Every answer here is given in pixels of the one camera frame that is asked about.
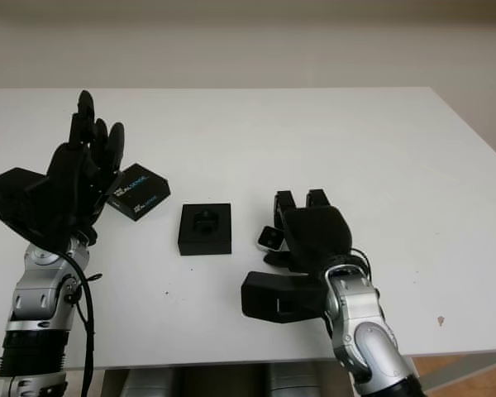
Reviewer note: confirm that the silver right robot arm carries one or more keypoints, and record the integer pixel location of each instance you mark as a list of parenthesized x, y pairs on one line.
[(363, 322)]

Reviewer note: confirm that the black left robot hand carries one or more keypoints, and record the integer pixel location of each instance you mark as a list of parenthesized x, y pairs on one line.
[(76, 178)]

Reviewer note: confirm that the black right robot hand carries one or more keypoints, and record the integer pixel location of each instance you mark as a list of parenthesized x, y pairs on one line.
[(318, 235)]

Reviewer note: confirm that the silver robot left thigh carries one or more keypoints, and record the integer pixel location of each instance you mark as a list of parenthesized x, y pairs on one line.
[(149, 382)]

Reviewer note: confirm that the silver robot right thigh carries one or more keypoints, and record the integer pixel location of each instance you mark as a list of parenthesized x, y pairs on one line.
[(301, 380)]

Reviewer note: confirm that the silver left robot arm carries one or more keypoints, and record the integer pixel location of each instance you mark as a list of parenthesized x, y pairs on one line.
[(37, 297)]

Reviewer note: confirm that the black camera box base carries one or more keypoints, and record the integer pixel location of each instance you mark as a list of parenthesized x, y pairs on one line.
[(204, 244)]

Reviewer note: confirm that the silver robot thigh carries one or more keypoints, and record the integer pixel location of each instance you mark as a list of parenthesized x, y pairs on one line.
[(149, 382), (301, 380)]

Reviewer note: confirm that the small silver depth camera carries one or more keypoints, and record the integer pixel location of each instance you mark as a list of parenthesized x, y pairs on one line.
[(270, 238)]

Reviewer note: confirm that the black RealSense box lid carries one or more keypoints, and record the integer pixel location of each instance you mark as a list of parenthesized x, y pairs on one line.
[(142, 194)]

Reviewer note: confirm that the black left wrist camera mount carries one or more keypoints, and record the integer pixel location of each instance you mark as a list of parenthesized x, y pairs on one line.
[(20, 198)]

